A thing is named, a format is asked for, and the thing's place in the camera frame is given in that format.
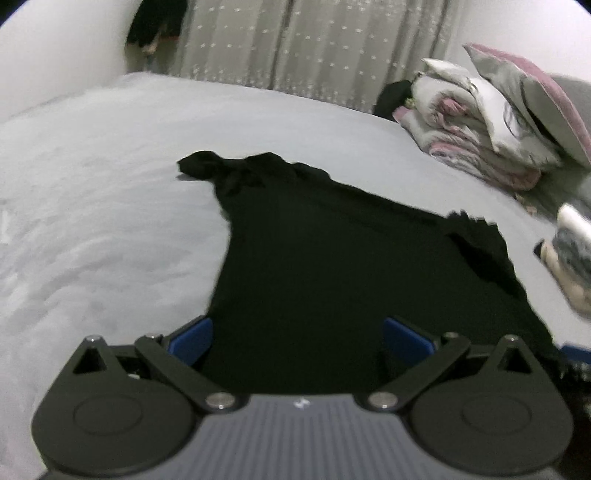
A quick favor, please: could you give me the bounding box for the pink grey pillow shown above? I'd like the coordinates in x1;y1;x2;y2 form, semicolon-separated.
464;43;590;169

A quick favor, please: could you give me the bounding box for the folded pink grey duvet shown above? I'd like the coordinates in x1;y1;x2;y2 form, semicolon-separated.
393;58;562;191

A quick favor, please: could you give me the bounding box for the grey quilted headboard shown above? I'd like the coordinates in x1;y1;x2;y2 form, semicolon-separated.
521;73;591;222

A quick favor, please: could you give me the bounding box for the grey patterned curtain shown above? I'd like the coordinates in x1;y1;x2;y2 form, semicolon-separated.
170;0;465;112

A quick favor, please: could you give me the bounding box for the black garment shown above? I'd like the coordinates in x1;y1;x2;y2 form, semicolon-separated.
178;151;561;395

